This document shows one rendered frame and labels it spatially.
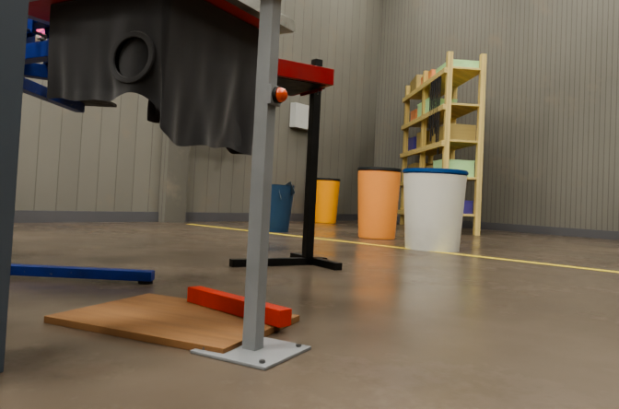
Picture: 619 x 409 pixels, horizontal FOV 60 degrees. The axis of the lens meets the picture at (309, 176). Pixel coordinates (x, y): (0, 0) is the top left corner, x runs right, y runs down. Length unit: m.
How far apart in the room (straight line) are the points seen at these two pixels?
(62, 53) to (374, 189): 4.07
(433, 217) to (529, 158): 4.76
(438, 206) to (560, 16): 5.49
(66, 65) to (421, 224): 3.31
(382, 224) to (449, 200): 1.16
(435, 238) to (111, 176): 3.69
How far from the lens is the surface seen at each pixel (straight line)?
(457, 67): 7.40
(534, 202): 9.03
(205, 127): 1.63
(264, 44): 1.42
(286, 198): 5.78
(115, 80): 1.64
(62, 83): 1.84
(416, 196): 4.53
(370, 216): 5.49
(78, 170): 6.29
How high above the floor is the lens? 0.40
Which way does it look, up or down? 2 degrees up
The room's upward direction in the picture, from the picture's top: 3 degrees clockwise
